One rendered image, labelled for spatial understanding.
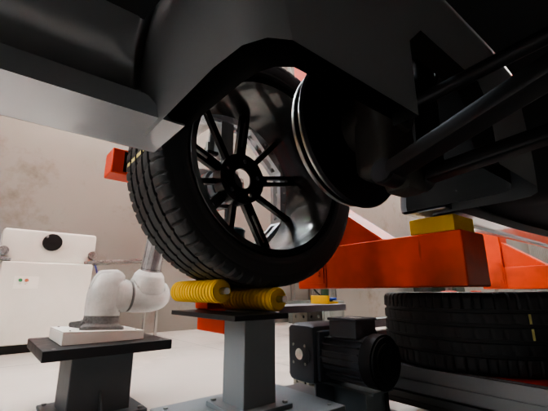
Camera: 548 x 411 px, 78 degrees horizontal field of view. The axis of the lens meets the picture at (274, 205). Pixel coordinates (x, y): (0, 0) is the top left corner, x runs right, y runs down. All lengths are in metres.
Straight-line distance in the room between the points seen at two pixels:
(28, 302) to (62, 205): 1.38
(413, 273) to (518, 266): 1.97
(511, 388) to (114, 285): 1.56
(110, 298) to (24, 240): 2.26
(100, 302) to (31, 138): 3.41
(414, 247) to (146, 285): 1.29
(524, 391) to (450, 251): 0.39
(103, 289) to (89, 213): 3.07
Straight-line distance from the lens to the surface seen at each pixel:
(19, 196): 4.76
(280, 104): 1.11
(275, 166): 1.29
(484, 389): 1.22
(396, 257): 1.19
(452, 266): 1.11
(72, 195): 4.83
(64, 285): 3.88
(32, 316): 3.86
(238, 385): 0.95
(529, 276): 3.04
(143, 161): 0.85
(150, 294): 1.88
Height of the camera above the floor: 0.51
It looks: 14 degrees up
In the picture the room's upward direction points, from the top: straight up
